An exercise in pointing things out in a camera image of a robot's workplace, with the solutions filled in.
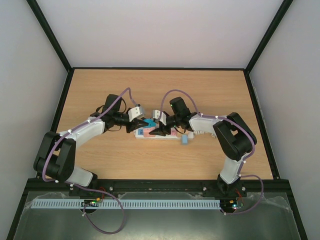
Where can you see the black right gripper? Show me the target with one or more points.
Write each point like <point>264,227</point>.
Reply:
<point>162,127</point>

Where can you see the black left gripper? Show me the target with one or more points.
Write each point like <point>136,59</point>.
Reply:
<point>135,125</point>

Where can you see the white power strip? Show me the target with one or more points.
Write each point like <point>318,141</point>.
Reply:
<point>173,136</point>

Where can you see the blue cube plug adapter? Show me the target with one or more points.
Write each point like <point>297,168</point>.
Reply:
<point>150,123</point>

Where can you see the pink cube socket adapter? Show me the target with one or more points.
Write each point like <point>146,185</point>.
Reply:
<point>146,132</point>

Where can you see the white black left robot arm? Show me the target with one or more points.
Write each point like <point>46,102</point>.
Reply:
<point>55,160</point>

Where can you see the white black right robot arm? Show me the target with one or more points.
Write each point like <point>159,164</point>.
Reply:
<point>236,139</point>

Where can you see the light blue side plug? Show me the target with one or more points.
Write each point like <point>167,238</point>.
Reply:
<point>184,140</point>

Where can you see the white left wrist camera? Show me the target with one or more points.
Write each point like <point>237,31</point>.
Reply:
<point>136,113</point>

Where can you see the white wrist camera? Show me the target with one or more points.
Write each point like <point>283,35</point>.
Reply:
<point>159,117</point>
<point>136,113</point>

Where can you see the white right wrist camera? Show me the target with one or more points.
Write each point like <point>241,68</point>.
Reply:
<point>159,117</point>

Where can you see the light blue slotted cable duct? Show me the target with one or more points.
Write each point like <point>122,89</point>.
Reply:
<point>128,204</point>

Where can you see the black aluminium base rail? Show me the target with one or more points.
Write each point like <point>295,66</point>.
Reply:
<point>206,188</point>

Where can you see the black enclosure frame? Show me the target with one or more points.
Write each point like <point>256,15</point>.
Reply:
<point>275,184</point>

